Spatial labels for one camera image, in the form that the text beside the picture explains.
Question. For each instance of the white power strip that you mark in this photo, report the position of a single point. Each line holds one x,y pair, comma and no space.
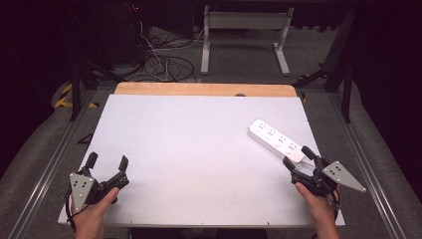
275,138

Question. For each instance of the black metal stand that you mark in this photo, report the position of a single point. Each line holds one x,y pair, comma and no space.
335,69
83,73

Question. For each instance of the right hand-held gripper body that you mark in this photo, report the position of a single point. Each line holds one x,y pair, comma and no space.
326,179

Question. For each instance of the yellow black hazard tape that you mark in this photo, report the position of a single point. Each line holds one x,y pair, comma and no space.
69,99

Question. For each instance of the person's right hand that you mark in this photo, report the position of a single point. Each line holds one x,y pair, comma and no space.
318,209

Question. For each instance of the white metal table frame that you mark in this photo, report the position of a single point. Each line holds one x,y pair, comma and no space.
245,36

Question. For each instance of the person's left hand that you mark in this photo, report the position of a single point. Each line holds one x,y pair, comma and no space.
93,215

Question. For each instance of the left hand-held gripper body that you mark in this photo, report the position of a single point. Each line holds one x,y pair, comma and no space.
87,187

